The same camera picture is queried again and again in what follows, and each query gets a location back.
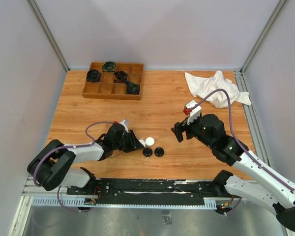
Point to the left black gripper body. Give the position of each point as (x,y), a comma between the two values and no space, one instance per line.
(129,144)

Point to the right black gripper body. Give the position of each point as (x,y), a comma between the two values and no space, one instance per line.
(193,129)

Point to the white round case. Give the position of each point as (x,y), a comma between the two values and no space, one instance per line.
(149,141)
(142,142)

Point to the black earbud charging case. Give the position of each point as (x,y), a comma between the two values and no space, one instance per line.
(159,151)

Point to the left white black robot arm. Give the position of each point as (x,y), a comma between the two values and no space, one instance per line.
(51,168)

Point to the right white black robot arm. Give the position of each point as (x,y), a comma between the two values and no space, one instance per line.
(271,190)

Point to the white crumpled cloth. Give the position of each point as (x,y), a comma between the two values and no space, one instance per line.
(201,87)

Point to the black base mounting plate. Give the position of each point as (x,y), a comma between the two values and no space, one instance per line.
(150,188)

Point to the dark rolled fabric bottom right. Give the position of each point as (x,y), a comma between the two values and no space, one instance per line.
(132,88)

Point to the dark rolled fabric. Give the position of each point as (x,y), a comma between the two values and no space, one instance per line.
(109,66)
(93,76)
(132,88)
(120,76)

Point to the wooden compartment tray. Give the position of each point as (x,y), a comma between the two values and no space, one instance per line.
(106,88)

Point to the dark rolled fabric middle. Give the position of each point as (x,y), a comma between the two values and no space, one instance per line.
(120,76)

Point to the dark rolled fabric far left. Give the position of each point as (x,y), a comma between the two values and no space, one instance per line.
(93,76)

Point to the dark rolled fabric top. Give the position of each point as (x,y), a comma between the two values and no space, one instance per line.
(109,66)

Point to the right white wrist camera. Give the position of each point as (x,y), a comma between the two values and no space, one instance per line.
(192,110)

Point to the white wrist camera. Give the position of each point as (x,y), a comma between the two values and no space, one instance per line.
(124,123)
(192,110)

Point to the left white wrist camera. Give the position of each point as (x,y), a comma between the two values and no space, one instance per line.
(124,123)

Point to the white slotted cable duct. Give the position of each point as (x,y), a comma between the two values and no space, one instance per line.
(180,202)

